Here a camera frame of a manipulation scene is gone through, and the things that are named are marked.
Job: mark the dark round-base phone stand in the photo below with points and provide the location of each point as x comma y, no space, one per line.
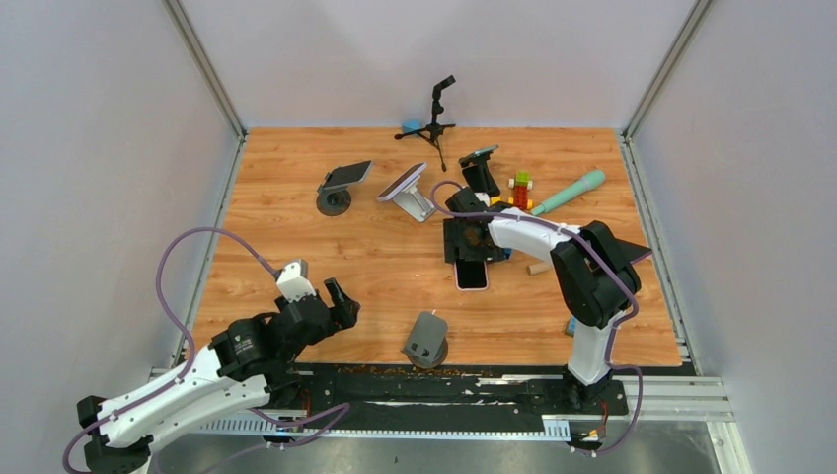
334,202

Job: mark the teal small block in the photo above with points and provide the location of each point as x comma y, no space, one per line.
411,125

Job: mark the purple dark smartphone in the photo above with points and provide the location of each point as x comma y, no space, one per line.
634,252

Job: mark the blue phone on black stand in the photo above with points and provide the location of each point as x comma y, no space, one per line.
477,156

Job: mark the lavender phone on white stand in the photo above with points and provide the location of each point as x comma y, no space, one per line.
402,184

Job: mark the white folding phone stand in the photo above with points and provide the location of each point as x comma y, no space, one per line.
414,203

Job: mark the wooden cylinder peg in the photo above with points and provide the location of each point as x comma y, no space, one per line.
538,268

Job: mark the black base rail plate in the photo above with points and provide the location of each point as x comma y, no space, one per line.
480,399

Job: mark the black phone stand rear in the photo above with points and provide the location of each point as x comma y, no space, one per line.
480,179

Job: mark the light blue duplo brick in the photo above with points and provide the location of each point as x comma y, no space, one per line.
570,327

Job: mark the black mini tripod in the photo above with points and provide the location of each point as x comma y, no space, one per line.
432,132

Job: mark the red green toy brick car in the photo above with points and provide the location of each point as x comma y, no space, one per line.
520,186

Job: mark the grey phone on round stand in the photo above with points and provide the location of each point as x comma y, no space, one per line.
344,176

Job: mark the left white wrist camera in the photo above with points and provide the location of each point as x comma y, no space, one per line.
292,282

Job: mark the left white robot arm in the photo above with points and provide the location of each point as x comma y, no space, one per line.
242,368

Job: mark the grey round-base phone stand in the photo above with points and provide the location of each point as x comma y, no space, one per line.
426,345

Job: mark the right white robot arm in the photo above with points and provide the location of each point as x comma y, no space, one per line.
598,282

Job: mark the teal cylinder toy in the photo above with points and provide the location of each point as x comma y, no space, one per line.
588,182

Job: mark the pink case smartphone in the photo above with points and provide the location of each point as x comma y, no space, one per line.
471,275

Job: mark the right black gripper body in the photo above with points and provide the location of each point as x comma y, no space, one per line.
469,250

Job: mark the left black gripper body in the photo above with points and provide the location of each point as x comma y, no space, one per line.
292,354

